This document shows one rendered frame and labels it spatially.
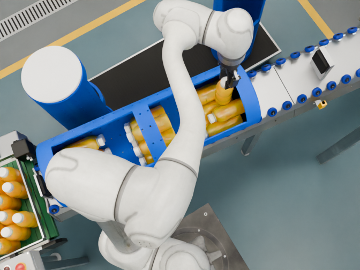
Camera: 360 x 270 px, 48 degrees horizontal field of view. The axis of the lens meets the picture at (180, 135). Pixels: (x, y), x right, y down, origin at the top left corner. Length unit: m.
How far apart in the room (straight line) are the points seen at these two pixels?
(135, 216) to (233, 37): 0.56
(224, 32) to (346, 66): 1.04
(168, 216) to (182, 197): 0.05
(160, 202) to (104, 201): 0.12
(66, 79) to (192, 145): 1.08
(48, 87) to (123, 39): 1.31
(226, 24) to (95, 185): 0.55
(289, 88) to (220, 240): 0.78
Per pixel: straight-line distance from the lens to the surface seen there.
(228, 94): 1.56
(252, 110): 1.62
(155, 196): 0.84
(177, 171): 0.87
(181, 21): 1.15
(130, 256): 1.37
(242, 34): 1.12
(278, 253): 2.75
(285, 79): 1.97
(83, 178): 0.87
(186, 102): 1.00
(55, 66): 1.94
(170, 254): 1.37
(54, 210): 1.85
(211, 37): 1.17
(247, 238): 2.72
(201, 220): 1.64
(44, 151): 1.63
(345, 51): 2.10
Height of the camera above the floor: 2.70
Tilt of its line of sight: 75 degrees down
